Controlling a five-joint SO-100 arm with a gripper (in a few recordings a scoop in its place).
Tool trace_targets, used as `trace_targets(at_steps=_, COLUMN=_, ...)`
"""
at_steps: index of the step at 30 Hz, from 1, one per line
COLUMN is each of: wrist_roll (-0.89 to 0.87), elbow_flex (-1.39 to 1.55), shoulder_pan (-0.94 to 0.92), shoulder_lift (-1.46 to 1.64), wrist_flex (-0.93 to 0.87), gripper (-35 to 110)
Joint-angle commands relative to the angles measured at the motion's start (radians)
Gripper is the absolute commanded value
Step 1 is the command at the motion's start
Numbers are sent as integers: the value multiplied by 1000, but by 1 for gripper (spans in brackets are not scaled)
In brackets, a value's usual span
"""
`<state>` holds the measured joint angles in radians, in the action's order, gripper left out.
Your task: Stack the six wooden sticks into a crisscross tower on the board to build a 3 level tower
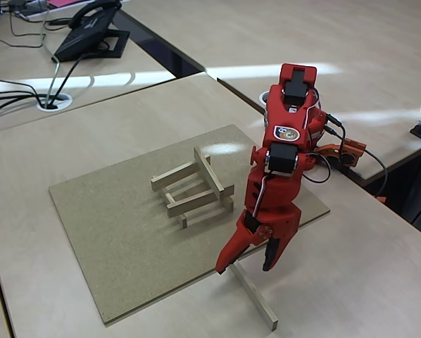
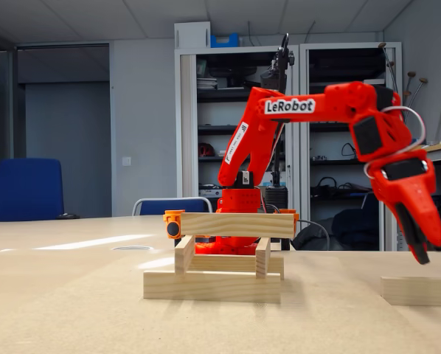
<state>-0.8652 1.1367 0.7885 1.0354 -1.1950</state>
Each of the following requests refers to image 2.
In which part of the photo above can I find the dark blue office chair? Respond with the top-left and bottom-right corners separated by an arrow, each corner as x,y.
360,191 -> 378,222

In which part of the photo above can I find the black jacket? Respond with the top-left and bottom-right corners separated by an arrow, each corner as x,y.
291,208 -> 381,251

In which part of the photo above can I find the chrome stalk lamp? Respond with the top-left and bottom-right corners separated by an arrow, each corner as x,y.
377,42 -> 430,122

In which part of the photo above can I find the grey metal shelf cabinet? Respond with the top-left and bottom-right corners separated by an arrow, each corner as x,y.
299,41 -> 403,251
174,44 -> 302,221

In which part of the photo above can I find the black webcam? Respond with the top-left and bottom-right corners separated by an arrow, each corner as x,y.
260,69 -> 288,92

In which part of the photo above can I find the white electronic device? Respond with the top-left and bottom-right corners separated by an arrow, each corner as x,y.
198,184 -> 223,198

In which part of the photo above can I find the blue plastic box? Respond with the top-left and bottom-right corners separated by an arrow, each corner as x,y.
209,32 -> 240,49

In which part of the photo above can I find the white box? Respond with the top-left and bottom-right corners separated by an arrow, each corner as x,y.
174,21 -> 212,49

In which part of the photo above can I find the large blue office chair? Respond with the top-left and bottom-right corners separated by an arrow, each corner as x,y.
0,158 -> 65,223

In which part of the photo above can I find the grey power cable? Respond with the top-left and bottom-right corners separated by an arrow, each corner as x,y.
297,219 -> 331,251

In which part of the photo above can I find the black camera stand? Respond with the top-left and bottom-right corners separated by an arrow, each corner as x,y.
264,32 -> 296,215

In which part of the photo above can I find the black plug cable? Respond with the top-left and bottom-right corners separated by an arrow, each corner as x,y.
260,198 -> 282,215

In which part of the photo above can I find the orange table clamp mount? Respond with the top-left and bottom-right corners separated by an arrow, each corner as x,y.
173,235 -> 291,252

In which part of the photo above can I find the blue chair grey frame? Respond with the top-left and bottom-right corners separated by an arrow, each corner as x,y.
131,196 -> 215,217

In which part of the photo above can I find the white cable grommet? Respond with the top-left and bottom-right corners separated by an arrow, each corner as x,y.
110,245 -> 155,252

